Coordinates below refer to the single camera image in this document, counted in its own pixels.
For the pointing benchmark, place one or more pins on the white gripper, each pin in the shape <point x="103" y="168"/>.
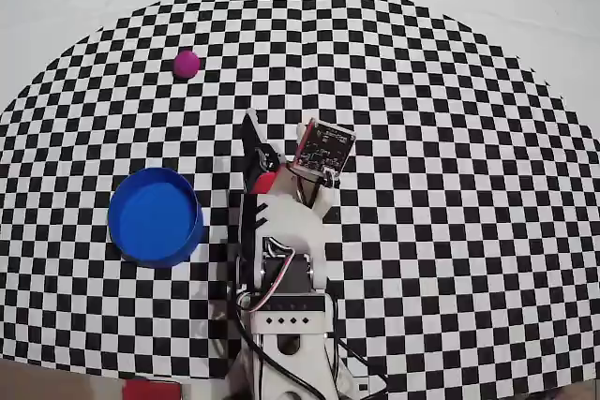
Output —
<point x="253" y="153"/>

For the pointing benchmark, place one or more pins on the pink faceted ball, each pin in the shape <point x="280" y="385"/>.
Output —
<point x="186" y="64"/>

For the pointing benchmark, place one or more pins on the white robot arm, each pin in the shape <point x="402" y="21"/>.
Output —
<point x="290" y="325"/>

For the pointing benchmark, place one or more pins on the blue round box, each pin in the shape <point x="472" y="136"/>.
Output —
<point x="150" y="217"/>

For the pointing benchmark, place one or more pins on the checkerboard paper mat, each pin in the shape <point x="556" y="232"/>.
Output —
<point x="422" y="91"/>

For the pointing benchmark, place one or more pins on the red flat object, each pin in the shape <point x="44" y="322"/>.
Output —
<point x="152" y="391"/>

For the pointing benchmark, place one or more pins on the black camera circuit board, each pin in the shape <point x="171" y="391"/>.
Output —
<point x="323" y="147"/>

